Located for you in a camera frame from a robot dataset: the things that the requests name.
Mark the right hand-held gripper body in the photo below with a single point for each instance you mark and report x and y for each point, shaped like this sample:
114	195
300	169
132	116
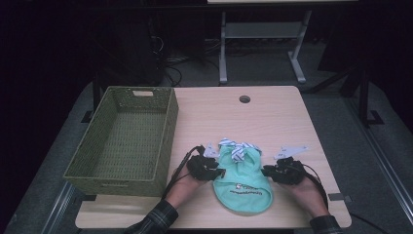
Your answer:
289	172

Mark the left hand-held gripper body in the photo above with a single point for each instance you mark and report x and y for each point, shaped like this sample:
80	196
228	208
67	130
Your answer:
199	169

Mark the teal striped small garment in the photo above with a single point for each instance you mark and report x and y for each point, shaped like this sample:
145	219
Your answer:
243	175

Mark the green woven basket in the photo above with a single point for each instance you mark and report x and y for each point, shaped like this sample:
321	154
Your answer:
130	130

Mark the person's left hand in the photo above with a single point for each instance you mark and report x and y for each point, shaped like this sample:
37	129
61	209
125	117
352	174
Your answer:
183	191

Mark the person's right hand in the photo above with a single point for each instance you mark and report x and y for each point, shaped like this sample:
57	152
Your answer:
310	198

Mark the grey tape strip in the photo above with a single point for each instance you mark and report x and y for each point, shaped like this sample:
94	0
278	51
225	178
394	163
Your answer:
339	197

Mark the black metal stand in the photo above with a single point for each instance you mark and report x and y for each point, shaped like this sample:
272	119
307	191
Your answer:
96	94
363	97

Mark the metal floor rail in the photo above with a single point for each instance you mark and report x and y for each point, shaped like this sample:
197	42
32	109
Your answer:
56	208
383	162

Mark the white metal frame desk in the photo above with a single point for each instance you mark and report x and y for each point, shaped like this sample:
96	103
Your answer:
222	48

